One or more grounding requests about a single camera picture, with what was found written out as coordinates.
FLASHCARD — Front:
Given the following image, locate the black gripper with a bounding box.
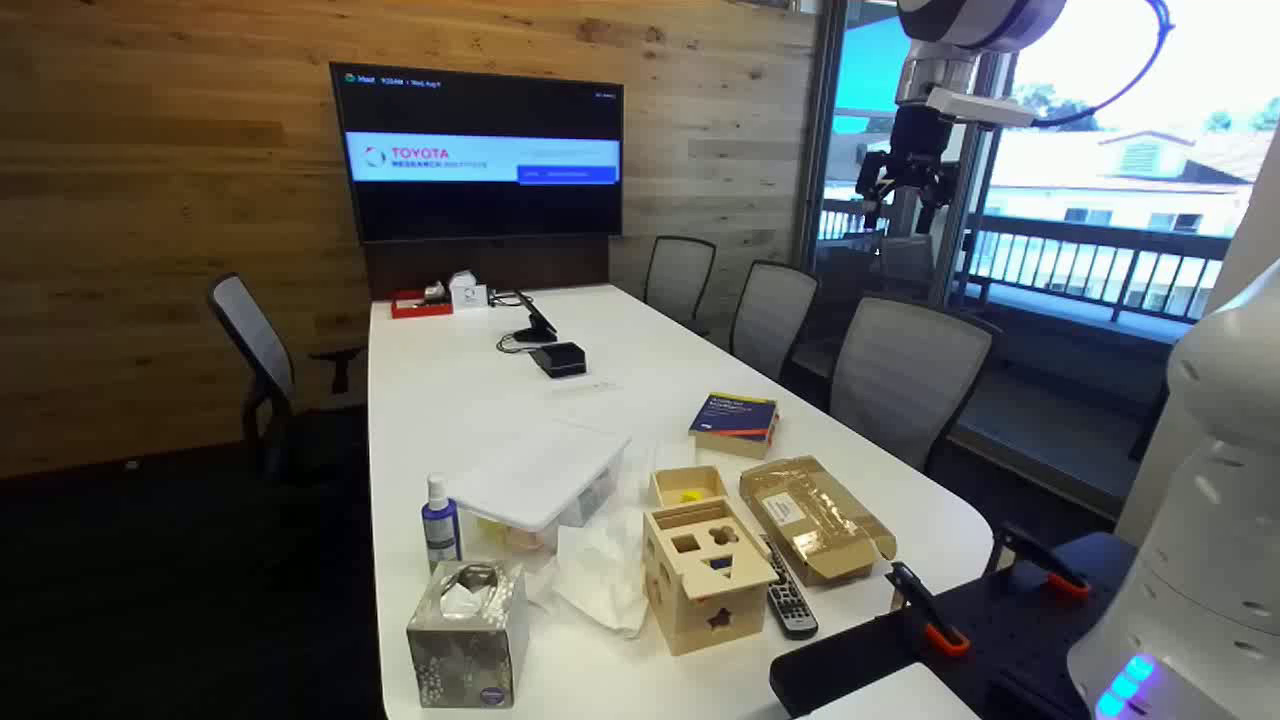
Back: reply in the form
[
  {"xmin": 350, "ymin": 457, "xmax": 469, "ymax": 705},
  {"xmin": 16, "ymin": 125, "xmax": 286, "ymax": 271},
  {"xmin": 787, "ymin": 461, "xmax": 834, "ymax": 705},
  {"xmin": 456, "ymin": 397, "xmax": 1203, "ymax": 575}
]
[{"xmin": 854, "ymin": 99, "xmax": 959, "ymax": 234}]

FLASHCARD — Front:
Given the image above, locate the clear plastic bag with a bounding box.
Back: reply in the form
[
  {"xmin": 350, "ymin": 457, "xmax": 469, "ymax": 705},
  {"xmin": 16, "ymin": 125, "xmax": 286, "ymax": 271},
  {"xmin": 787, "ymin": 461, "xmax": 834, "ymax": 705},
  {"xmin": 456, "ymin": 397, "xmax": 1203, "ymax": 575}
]
[{"xmin": 523, "ymin": 510, "xmax": 655, "ymax": 640}]

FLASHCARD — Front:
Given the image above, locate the open brown cardboard box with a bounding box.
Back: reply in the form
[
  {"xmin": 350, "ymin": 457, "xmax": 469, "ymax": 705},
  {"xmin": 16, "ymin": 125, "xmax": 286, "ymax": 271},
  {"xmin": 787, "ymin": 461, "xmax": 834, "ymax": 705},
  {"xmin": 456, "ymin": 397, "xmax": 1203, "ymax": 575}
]
[{"xmin": 736, "ymin": 457, "xmax": 899, "ymax": 587}]

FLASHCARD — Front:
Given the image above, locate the small white tissue box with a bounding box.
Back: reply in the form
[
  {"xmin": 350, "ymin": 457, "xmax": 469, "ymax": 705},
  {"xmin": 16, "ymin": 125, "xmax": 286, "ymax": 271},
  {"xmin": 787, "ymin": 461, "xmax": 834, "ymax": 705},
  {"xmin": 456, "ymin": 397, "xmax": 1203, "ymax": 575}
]
[{"xmin": 449, "ymin": 268, "xmax": 491, "ymax": 310}]

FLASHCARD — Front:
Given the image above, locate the wooden shape sorter box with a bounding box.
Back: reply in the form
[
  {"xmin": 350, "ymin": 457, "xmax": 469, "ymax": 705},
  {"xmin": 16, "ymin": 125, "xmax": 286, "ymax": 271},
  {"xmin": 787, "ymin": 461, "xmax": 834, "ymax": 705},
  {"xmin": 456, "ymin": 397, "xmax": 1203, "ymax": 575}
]
[{"xmin": 639, "ymin": 494, "xmax": 779, "ymax": 659}]

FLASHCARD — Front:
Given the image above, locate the flat red box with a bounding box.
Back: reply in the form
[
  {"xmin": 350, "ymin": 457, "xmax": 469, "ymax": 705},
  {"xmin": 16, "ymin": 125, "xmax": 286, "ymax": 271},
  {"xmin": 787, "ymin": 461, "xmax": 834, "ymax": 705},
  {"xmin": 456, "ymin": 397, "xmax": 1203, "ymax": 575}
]
[{"xmin": 386, "ymin": 288, "xmax": 456, "ymax": 324}]

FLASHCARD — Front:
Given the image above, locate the grey marbled tissue box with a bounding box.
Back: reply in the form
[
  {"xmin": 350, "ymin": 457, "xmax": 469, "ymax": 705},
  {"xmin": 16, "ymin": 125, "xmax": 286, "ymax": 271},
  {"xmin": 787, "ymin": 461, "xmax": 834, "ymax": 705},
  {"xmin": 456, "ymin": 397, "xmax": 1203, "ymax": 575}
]
[{"xmin": 402, "ymin": 554, "xmax": 533, "ymax": 711}]

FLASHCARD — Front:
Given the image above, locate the grey mesh office chair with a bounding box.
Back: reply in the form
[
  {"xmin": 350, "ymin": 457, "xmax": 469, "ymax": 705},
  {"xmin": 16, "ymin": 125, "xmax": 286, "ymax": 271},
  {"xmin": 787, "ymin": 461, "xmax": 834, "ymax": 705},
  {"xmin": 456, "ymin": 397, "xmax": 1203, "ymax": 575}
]
[
  {"xmin": 729, "ymin": 259, "xmax": 820, "ymax": 384},
  {"xmin": 639, "ymin": 231, "xmax": 719, "ymax": 334},
  {"xmin": 828, "ymin": 293, "xmax": 1000, "ymax": 472}
]

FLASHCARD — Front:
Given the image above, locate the black balcony railing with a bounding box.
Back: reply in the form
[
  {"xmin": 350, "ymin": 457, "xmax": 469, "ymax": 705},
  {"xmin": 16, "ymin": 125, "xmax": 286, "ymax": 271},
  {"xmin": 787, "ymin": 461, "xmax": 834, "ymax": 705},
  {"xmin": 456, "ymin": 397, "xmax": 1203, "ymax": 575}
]
[{"xmin": 957, "ymin": 210, "xmax": 1232, "ymax": 328}]

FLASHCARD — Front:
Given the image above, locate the black speakerphone device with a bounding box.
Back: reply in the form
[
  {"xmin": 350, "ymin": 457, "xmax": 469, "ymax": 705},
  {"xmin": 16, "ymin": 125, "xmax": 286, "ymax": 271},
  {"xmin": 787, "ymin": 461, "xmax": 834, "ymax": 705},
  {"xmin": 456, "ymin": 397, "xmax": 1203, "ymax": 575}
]
[{"xmin": 528, "ymin": 340, "xmax": 591, "ymax": 384}]

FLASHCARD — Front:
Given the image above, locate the black clamp orange tip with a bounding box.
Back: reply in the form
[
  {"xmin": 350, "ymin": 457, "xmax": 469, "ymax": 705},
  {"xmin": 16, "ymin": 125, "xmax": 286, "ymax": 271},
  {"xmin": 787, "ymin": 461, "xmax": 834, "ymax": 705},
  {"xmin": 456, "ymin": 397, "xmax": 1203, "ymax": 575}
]
[
  {"xmin": 993, "ymin": 522, "xmax": 1097, "ymax": 603},
  {"xmin": 882, "ymin": 554, "xmax": 976, "ymax": 664}
]

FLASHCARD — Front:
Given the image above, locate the black remote control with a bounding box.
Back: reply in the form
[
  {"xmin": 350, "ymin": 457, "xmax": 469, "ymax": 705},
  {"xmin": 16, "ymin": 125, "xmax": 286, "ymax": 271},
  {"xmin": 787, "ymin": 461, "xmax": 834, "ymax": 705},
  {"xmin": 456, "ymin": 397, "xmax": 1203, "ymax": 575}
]
[{"xmin": 760, "ymin": 570, "xmax": 825, "ymax": 644}]

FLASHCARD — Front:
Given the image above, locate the black perforated mounting board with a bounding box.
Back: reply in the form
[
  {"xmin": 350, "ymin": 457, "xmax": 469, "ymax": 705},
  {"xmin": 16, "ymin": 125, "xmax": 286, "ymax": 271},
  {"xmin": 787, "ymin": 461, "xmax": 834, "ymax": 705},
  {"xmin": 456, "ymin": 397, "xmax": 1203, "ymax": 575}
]
[{"xmin": 767, "ymin": 570, "xmax": 1111, "ymax": 720}]

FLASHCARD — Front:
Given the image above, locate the white paper sheet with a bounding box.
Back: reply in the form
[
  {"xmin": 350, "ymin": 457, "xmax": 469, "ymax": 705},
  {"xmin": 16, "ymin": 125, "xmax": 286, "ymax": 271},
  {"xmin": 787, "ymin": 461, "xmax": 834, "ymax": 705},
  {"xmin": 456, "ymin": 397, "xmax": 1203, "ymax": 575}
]
[{"xmin": 802, "ymin": 659, "xmax": 985, "ymax": 720}]

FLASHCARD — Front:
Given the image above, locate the blue hand sanitizer bottle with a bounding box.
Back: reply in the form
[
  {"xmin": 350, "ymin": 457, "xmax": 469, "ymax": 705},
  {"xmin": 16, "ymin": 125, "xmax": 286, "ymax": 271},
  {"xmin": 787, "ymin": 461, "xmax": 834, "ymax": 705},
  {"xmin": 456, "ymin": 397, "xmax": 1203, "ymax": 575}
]
[{"xmin": 420, "ymin": 474, "xmax": 463, "ymax": 570}]

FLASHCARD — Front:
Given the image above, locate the grey office chair with armrests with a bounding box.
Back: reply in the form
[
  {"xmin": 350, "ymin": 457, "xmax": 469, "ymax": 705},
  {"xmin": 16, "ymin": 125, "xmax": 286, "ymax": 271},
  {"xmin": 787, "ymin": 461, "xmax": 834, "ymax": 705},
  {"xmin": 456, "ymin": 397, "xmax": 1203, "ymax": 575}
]
[{"xmin": 209, "ymin": 271, "xmax": 371, "ymax": 482}]

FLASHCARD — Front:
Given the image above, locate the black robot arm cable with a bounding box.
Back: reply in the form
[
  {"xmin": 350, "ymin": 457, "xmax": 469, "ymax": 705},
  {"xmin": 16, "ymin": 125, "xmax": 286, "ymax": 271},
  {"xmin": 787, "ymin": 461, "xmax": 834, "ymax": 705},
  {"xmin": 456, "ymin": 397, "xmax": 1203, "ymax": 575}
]
[{"xmin": 1033, "ymin": 0, "xmax": 1176, "ymax": 130}]

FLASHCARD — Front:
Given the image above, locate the wall mounted TV screen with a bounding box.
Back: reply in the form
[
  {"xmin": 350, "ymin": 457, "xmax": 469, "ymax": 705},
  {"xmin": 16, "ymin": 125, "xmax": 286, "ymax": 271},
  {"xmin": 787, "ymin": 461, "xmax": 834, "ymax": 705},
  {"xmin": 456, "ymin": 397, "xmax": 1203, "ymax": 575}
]
[{"xmin": 327, "ymin": 60, "xmax": 627, "ymax": 246}]

